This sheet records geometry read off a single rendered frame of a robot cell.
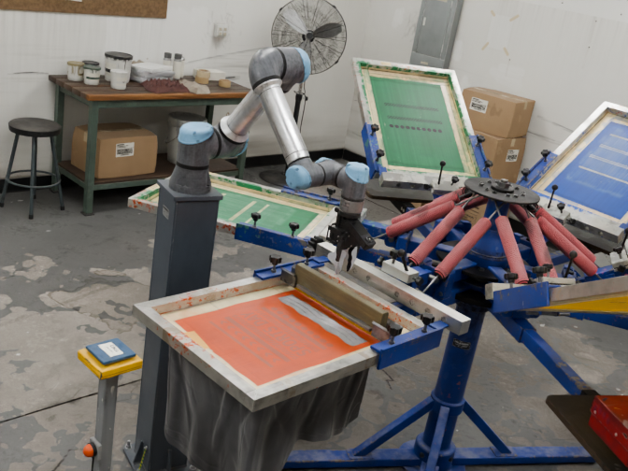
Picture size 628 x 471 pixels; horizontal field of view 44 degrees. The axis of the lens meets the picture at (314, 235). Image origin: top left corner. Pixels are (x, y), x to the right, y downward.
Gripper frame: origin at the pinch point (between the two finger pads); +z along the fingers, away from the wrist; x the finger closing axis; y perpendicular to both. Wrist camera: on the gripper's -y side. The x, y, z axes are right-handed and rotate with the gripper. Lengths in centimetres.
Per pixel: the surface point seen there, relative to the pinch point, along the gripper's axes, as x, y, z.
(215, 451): 50, -4, 48
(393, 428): -63, 8, 92
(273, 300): 12.8, 17.6, 16.1
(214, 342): 48, 5, 16
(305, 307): 7.8, 7.3, 15.3
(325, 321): 8.1, -2.7, 15.4
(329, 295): 2.1, 2.7, 10.1
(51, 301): -11, 211, 112
